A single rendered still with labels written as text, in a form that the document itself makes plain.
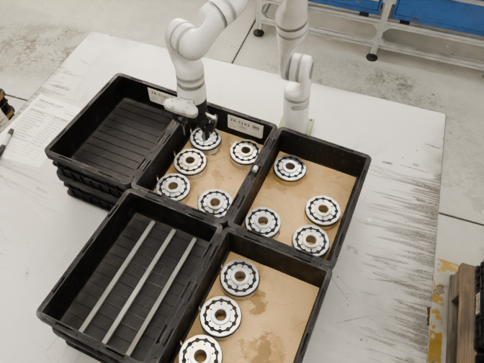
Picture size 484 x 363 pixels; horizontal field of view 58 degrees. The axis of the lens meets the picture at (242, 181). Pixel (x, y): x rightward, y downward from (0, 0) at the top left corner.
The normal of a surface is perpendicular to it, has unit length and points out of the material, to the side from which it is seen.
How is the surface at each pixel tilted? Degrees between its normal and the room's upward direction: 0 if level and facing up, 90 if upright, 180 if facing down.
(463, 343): 0
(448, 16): 90
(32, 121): 0
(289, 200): 0
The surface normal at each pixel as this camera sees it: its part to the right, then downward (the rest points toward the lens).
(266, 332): 0.02, -0.59
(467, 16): -0.32, 0.76
